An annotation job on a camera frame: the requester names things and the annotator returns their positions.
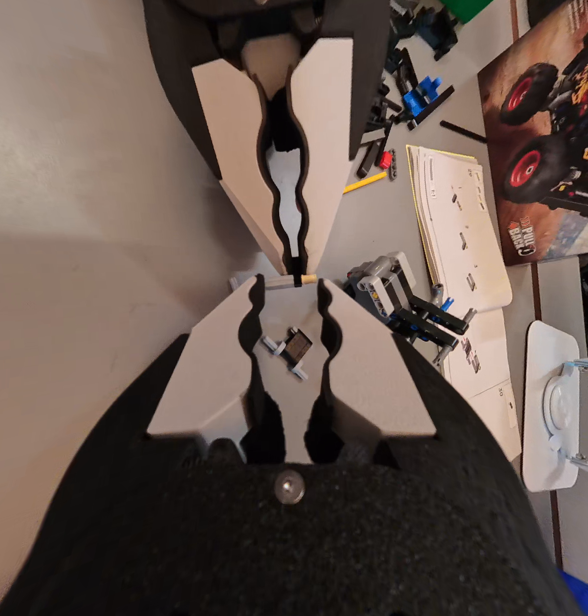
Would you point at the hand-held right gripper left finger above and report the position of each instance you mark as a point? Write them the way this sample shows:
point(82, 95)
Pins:
point(202, 385)

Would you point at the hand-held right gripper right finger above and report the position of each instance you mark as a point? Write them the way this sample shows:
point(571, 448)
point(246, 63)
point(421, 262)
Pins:
point(376, 385)

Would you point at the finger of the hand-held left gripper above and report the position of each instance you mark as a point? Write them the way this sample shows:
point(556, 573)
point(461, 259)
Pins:
point(231, 134)
point(327, 120)

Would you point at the small grey lego axle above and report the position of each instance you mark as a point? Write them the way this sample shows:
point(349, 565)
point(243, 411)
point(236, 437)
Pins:
point(279, 282)

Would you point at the yellow lego axle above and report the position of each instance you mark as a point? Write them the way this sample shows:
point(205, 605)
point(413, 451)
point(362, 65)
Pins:
point(364, 183)

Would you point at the small black grey lego assembly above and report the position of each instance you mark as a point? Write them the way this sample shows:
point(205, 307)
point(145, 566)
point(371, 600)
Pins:
point(296, 346)

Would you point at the pile of loose lego pieces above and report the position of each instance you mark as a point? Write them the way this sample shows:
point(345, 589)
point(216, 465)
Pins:
point(414, 96)

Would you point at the partly built lego model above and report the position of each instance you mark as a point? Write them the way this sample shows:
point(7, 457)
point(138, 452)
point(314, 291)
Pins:
point(395, 288)

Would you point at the light grey lego piece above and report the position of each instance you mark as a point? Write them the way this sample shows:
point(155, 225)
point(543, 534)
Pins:
point(235, 284)

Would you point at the long black lego axle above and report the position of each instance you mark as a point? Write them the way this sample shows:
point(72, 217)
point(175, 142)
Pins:
point(462, 131)

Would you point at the monster truck set box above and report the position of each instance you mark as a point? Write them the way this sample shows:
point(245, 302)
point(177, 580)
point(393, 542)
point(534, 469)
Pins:
point(539, 144)

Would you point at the white instruction booklet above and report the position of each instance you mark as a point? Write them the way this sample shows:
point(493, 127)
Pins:
point(457, 216)

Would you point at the white tablet stand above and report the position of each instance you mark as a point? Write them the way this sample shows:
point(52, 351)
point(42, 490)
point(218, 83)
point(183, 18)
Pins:
point(549, 385)

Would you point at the green plastic storage bin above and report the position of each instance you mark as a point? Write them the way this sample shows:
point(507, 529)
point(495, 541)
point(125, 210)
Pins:
point(467, 8)

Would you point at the blue plastic storage bin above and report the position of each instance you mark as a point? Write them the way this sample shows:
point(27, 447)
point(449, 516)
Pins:
point(585, 599)

